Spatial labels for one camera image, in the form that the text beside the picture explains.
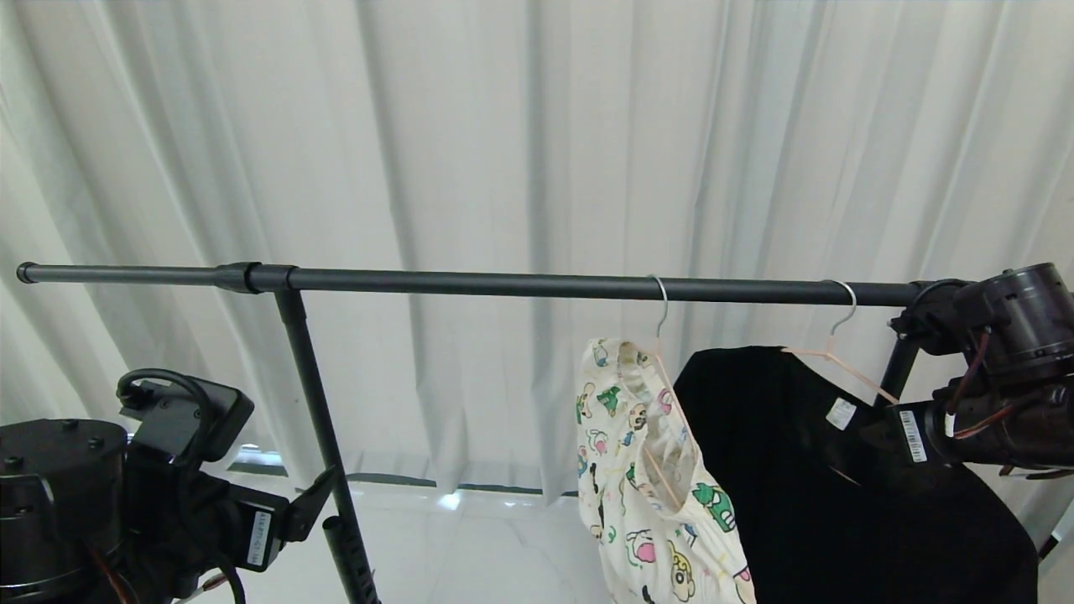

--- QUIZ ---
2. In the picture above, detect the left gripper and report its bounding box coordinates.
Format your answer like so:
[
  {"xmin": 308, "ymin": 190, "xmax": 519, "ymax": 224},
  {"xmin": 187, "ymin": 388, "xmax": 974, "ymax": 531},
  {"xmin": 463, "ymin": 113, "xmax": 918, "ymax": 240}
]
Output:
[{"xmin": 109, "ymin": 457, "xmax": 339, "ymax": 601}]

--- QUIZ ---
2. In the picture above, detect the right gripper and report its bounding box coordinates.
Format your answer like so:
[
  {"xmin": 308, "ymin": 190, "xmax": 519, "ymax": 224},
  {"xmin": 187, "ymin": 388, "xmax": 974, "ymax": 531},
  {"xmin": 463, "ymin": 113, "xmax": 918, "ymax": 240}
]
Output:
[{"xmin": 860, "ymin": 376, "xmax": 1074, "ymax": 471}]

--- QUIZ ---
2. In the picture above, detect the pink clothes hanger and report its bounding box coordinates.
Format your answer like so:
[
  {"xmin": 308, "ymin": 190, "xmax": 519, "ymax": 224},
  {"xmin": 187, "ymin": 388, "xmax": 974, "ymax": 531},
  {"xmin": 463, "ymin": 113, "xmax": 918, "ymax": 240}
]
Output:
[
  {"xmin": 633, "ymin": 275, "xmax": 691, "ymax": 513},
  {"xmin": 780, "ymin": 280, "xmax": 900, "ymax": 407}
]

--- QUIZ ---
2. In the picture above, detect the black garment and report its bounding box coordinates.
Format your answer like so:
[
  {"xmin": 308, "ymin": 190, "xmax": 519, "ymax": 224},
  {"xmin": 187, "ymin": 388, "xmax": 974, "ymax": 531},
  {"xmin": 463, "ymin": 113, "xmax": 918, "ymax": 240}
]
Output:
[{"xmin": 674, "ymin": 346, "xmax": 1040, "ymax": 604}]

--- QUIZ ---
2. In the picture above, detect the cream printed garment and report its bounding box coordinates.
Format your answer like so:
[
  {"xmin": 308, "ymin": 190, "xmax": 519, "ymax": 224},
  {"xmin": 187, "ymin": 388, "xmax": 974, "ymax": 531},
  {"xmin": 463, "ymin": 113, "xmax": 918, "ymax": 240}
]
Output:
[{"xmin": 576, "ymin": 337, "xmax": 756, "ymax": 604}]

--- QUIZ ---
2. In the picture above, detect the black clothes rack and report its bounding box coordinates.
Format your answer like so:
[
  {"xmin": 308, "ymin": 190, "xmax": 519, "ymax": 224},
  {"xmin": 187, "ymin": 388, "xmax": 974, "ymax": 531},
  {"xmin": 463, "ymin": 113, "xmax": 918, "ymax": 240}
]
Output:
[{"xmin": 17, "ymin": 262, "xmax": 1066, "ymax": 604}]

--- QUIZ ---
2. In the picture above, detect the white curtain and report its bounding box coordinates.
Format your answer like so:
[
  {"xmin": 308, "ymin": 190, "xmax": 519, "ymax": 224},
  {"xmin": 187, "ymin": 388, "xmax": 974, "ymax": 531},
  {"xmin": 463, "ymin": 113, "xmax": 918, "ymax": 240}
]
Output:
[{"xmin": 0, "ymin": 0, "xmax": 1074, "ymax": 555}]

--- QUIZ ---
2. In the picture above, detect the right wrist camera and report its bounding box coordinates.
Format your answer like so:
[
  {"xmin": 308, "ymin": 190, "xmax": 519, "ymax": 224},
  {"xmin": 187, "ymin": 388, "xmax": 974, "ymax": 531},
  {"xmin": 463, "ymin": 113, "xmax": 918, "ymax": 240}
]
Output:
[{"xmin": 889, "ymin": 281, "xmax": 978, "ymax": 355}]

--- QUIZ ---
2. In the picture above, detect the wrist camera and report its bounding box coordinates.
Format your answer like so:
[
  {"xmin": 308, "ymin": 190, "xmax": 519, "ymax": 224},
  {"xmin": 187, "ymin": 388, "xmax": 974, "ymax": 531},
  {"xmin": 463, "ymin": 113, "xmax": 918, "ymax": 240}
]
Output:
[
  {"xmin": 117, "ymin": 377, "xmax": 255, "ymax": 464},
  {"xmin": 889, "ymin": 281, "xmax": 978, "ymax": 355}
]

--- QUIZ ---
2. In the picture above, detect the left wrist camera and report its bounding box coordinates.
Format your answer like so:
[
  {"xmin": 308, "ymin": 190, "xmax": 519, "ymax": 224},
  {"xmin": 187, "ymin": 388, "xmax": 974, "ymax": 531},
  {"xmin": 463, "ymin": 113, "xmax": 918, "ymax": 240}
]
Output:
[{"xmin": 117, "ymin": 377, "xmax": 255, "ymax": 464}]

